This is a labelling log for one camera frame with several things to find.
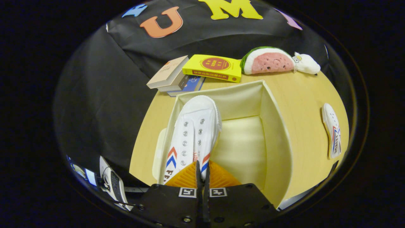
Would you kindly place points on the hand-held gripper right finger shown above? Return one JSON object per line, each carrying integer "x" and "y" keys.
{"x": 237, "y": 205}

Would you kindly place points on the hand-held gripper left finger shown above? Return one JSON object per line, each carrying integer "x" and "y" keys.
{"x": 171, "y": 205}

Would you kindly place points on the cream fabric storage box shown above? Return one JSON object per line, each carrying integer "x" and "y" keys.
{"x": 243, "y": 142}

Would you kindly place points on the white striped canvas shoe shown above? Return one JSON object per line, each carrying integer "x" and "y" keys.
{"x": 330, "y": 126}
{"x": 193, "y": 126}

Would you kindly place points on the lit computer screen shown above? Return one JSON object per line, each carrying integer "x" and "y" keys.
{"x": 90, "y": 177}

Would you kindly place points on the grey-spined book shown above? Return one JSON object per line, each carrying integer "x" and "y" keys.
{"x": 177, "y": 85}

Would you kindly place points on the blue cover book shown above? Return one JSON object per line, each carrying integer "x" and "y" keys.
{"x": 193, "y": 85}

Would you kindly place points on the beige paperback book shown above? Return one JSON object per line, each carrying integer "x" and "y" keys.
{"x": 166, "y": 71}

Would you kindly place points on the yellow book with red circle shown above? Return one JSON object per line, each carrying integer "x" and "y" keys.
{"x": 215, "y": 65}

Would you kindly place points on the watermelon slice plush toy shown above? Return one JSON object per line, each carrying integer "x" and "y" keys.
{"x": 269, "y": 61}

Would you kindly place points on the white plush toy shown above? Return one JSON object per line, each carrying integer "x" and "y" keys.
{"x": 307, "y": 64}

